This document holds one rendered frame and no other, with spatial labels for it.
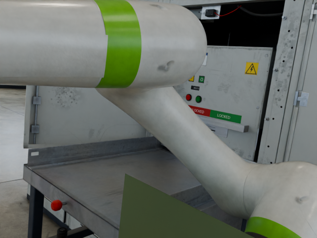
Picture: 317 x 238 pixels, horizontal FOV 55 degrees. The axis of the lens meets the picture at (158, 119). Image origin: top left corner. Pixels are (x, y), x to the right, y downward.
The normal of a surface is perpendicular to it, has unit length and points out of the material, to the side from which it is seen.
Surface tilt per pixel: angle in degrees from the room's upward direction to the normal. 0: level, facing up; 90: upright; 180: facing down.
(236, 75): 90
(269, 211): 45
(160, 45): 90
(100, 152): 90
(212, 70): 90
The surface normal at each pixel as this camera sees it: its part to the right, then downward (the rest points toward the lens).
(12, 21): 0.43, -0.25
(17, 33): 0.48, 0.01
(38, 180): -0.68, 0.03
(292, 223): -0.11, -0.61
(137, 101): 0.00, 0.67
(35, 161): 0.72, 0.19
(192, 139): 0.33, 0.18
